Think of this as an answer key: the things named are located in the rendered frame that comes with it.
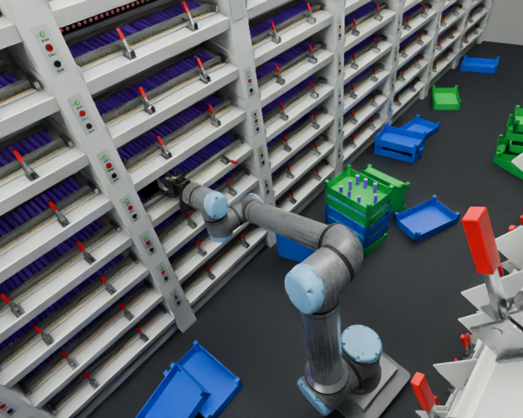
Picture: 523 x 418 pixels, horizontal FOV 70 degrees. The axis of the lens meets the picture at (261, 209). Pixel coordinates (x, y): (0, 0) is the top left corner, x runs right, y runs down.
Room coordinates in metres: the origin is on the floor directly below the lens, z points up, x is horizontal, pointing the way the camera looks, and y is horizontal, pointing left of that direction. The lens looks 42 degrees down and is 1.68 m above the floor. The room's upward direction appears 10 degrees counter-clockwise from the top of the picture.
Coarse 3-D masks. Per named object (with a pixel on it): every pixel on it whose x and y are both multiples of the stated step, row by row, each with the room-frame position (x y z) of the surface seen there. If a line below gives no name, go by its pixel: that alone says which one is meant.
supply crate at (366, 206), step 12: (348, 168) 1.65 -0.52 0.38; (336, 180) 1.61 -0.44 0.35; (348, 180) 1.62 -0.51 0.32; (360, 180) 1.59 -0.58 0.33; (372, 180) 1.53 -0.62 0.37; (336, 192) 1.49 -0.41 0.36; (360, 192) 1.50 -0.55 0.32; (372, 192) 1.48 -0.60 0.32; (384, 192) 1.46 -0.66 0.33; (348, 204) 1.42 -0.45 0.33; (360, 204) 1.35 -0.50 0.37; (372, 204) 1.39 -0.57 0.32
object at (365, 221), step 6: (330, 198) 1.53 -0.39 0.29; (330, 204) 1.52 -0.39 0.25; (336, 204) 1.49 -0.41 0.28; (390, 204) 1.41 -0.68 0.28; (342, 210) 1.45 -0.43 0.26; (348, 210) 1.42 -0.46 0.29; (384, 210) 1.38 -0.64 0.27; (354, 216) 1.38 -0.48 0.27; (360, 216) 1.35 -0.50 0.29; (366, 216) 1.32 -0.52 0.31; (372, 216) 1.33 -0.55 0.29; (378, 216) 1.35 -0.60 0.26; (360, 222) 1.35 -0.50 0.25; (366, 222) 1.32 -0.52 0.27; (372, 222) 1.33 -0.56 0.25
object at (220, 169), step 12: (228, 132) 1.62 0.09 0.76; (240, 132) 1.56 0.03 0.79; (252, 144) 1.51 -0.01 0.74; (228, 156) 1.46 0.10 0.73; (240, 156) 1.46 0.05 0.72; (216, 168) 1.38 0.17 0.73; (228, 168) 1.41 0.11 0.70; (192, 180) 1.32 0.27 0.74; (204, 180) 1.32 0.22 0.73; (216, 180) 1.36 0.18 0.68; (156, 192) 1.26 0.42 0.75; (168, 204) 1.20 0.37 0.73; (156, 216) 1.14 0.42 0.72; (168, 216) 1.17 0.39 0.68
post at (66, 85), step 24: (24, 0) 1.08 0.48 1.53; (24, 24) 1.06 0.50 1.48; (48, 24) 1.10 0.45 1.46; (24, 48) 1.07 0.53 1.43; (48, 72) 1.06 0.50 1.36; (72, 72) 1.10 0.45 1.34; (72, 96) 1.08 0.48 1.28; (48, 120) 1.19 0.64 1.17; (72, 120) 1.05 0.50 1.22; (96, 120) 1.10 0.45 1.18; (96, 144) 1.08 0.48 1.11; (96, 168) 1.05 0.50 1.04; (120, 168) 1.10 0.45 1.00; (120, 192) 1.07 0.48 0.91; (120, 216) 1.05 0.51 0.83; (144, 216) 1.10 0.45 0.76; (168, 264) 1.10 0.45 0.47; (168, 288) 1.07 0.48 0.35; (192, 312) 1.11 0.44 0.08
